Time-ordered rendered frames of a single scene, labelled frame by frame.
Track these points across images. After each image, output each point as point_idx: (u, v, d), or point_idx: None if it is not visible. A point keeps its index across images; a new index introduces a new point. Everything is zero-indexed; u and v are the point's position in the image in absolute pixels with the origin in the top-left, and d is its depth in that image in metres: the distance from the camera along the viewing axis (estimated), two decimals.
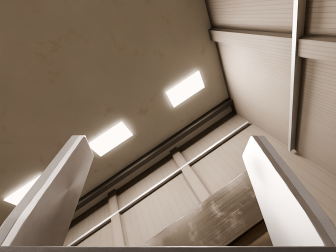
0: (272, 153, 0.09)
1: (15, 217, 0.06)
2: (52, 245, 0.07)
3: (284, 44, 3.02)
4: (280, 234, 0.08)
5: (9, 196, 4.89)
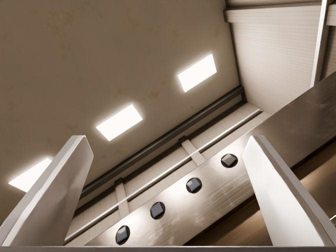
0: (272, 153, 0.09)
1: (15, 217, 0.06)
2: (52, 245, 0.07)
3: (311, 14, 2.90)
4: (280, 234, 0.08)
5: (14, 179, 4.71)
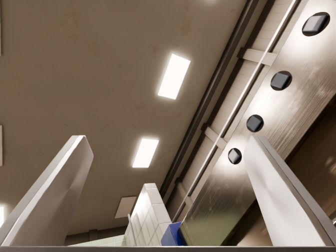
0: (272, 153, 0.09)
1: (15, 217, 0.06)
2: (52, 245, 0.07)
3: None
4: (280, 234, 0.08)
5: (134, 162, 6.08)
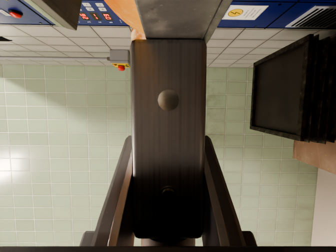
0: (207, 153, 0.09)
1: (109, 217, 0.06)
2: (130, 245, 0.07)
3: None
4: (205, 234, 0.08)
5: None
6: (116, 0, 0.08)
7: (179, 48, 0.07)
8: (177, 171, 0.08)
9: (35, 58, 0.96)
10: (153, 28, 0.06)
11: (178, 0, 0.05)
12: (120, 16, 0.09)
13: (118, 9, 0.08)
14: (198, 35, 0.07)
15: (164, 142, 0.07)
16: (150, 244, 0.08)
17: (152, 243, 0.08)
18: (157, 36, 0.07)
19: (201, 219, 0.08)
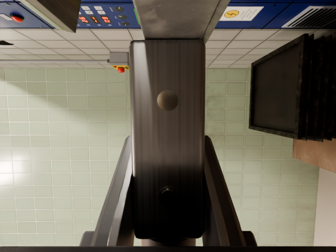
0: (208, 153, 0.09)
1: (109, 217, 0.06)
2: (130, 245, 0.07)
3: None
4: (205, 234, 0.08)
5: None
6: None
7: (178, 48, 0.07)
8: (177, 171, 0.08)
9: (36, 61, 0.97)
10: (152, 29, 0.06)
11: (176, 0, 0.05)
12: None
13: None
14: (196, 35, 0.07)
15: (163, 142, 0.07)
16: (150, 245, 0.08)
17: (152, 244, 0.08)
18: (155, 37, 0.07)
19: (202, 219, 0.08)
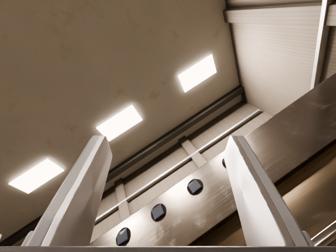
0: (248, 153, 0.09)
1: (50, 217, 0.06)
2: (81, 245, 0.07)
3: (311, 14, 2.90)
4: (252, 234, 0.08)
5: (14, 179, 4.70)
6: None
7: None
8: None
9: None
10: None
11: None
12: None
13: None
14: None
15: None
16: None
17: None
18: None
19: None
